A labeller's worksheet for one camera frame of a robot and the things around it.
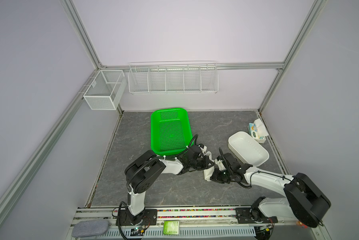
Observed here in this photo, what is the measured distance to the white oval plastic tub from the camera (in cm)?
92

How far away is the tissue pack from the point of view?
39.5 inches

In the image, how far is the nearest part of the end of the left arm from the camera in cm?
72

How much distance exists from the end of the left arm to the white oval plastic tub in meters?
0.23

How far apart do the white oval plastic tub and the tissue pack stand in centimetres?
2
